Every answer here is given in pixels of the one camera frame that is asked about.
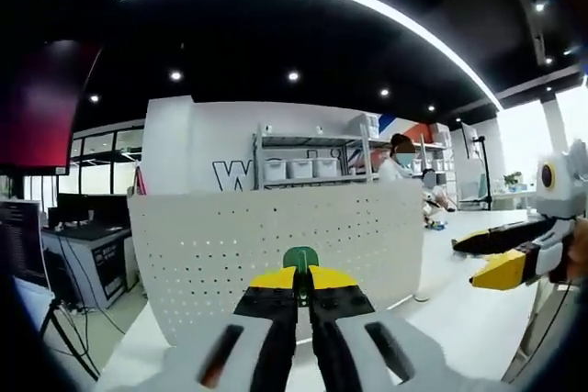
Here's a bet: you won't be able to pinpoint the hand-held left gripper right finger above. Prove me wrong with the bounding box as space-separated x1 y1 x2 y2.
306 264 504 392

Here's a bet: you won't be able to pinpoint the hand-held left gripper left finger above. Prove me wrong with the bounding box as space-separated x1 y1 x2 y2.
155 265 300 392

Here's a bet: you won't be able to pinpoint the green hook assembly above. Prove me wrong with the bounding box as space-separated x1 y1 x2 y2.
281 244 320 309

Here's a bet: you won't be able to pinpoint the white perforated mounting plate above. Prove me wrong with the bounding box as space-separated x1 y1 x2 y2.
127 179 433 347

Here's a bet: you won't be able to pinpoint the person's right hand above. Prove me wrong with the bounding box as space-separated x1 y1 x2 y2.
567 217 588 281

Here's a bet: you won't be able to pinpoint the black light stand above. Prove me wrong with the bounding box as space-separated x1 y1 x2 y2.
460 121 496 212

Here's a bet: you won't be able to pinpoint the metal shelf with bins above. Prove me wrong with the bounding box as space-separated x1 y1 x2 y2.
411 132 457 186

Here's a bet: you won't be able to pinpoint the white storage bin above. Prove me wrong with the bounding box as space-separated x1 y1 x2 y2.
288 158 316 180
264 160 289 181
313 157 340 178

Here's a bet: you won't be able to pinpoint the white stacked boxes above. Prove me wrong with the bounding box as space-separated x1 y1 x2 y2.
348 114 382 139

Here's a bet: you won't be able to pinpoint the grey metal storage shelf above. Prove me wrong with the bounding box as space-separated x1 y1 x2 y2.
251 124 374 191

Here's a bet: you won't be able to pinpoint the red narrow object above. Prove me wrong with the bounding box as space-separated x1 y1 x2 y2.
134 165 149 196

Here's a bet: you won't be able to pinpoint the black tripod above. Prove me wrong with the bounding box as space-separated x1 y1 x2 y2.
39 297 101 383

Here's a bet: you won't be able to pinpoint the black computer monitor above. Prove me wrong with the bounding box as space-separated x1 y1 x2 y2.
48 193 130 230

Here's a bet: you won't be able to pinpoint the group of round ceiling spotlights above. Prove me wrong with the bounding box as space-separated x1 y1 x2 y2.
89 1 555 113

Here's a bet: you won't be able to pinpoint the purple screen desktop monitor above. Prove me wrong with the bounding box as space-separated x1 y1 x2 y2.
0 198 46 279

